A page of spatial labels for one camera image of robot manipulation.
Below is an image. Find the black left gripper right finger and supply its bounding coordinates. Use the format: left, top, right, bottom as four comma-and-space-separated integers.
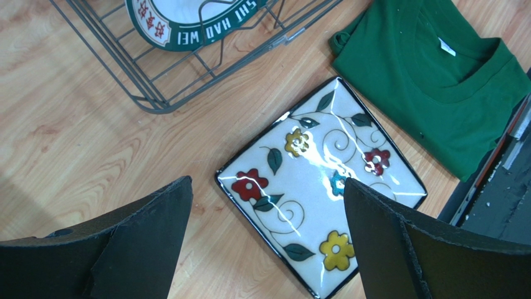
343, 178, 530, 298

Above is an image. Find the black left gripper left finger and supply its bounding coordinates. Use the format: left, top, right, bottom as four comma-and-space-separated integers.
1, 176, 193, 298

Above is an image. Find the square floral ceramic plate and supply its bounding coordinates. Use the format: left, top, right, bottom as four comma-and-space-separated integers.
215, 77, 428, 298

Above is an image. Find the folded dark green t-shirt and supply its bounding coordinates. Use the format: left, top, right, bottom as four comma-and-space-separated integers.
329, 1, 530, 181

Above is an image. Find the round green rimmed plate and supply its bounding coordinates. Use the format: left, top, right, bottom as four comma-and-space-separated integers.
125, 0, 268, 52

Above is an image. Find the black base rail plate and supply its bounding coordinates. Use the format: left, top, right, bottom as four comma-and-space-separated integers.
438, 95, 530, 245

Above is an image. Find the grey wire dish rack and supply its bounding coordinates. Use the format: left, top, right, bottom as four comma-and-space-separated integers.
52, 1, 337, 114

